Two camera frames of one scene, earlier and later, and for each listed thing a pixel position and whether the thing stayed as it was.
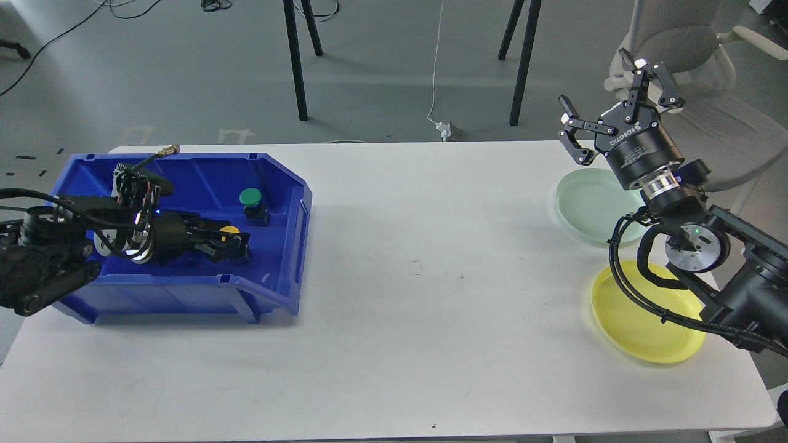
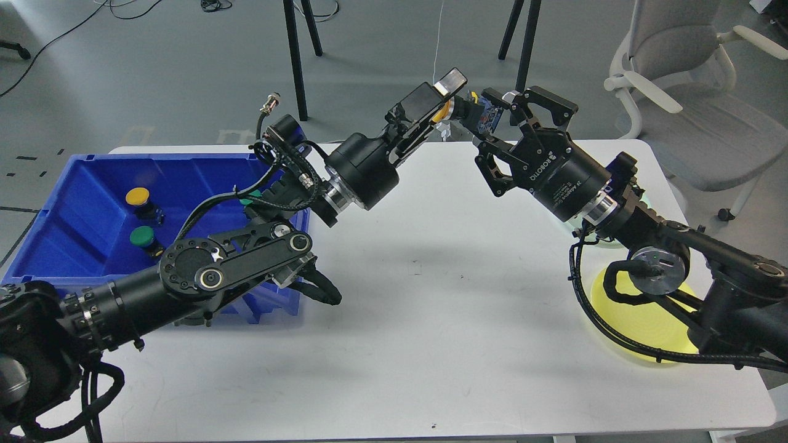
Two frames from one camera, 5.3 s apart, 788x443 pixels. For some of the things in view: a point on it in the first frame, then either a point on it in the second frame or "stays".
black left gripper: [170, 230] to [363, 168]
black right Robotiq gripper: [638, 147] to [564, 182]
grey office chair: [729, 129] stays
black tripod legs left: [289, 5] stays
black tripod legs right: [534, 11] stays
